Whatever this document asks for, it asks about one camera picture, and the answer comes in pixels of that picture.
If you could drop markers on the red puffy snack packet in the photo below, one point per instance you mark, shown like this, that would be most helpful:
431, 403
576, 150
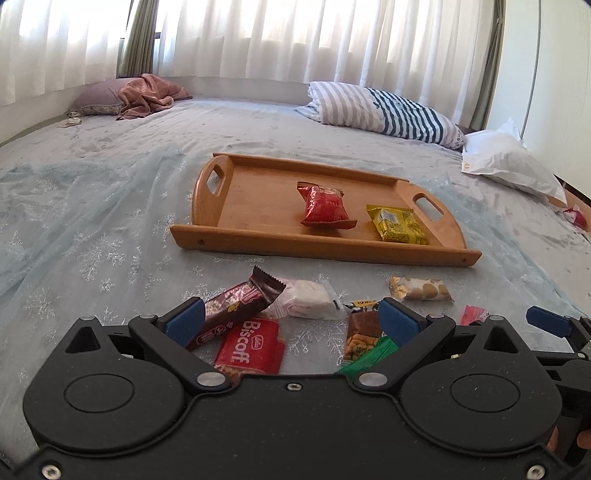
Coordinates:
323, 207

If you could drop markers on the green snack packet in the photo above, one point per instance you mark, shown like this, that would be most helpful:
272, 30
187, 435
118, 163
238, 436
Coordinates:
369, 357

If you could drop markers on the gold and white snack packet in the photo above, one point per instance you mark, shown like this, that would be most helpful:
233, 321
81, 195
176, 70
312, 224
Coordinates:
422, 289

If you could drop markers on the small white trinket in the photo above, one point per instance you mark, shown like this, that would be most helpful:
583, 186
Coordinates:
73, 122

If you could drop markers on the bed with grey sheet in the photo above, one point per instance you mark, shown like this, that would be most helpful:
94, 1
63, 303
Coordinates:
231, 129

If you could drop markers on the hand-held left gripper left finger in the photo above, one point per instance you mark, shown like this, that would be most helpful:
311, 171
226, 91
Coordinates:
184, 321

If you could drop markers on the white pillow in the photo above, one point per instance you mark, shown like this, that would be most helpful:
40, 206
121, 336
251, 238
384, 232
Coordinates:
508, 161

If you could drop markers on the grey-green curtain drape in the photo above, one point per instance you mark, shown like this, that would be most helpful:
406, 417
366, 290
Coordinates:
489, 69
138, 37

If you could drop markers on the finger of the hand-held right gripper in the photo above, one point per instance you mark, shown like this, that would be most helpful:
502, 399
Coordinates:
549, 321

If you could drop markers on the red and gold snack packet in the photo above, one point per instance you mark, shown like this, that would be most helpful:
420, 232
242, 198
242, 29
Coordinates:
471, 315

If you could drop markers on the pink crumpled cloth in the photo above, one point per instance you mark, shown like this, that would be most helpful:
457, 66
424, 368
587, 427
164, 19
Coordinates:
143, 97

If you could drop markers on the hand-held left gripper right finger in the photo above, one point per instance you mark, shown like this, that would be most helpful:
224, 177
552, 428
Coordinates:
398, 323

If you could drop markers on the white sheer curtain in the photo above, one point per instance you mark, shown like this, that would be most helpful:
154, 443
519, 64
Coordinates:
277, 37

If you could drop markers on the striped pillow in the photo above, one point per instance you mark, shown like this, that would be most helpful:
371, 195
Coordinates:
369, 110

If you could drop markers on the brown chocolate bar wrapper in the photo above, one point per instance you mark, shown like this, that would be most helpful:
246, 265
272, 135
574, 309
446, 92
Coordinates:
235, 304

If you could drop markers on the small red and white packet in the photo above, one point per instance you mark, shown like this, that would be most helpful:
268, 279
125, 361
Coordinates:
576, 216

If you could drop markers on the brown peanut snack packet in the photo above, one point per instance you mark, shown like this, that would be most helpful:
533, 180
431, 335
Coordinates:
358, 341

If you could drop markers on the yellow snack packet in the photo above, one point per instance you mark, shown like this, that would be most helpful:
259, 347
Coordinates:
397, 226

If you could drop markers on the white curved pole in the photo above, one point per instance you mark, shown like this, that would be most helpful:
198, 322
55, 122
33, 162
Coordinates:
533, 69

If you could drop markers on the sheer snowflake cloth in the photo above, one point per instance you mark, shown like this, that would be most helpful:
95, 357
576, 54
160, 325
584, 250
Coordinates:
92, 207

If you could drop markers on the purple pillow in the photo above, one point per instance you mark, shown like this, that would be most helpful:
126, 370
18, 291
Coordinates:
97, 99

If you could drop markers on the person's right hand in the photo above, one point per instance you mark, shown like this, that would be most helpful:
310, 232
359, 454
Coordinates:
552, 438

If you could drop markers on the red biscuit packet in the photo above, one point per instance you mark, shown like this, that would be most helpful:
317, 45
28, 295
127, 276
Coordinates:
249, 346

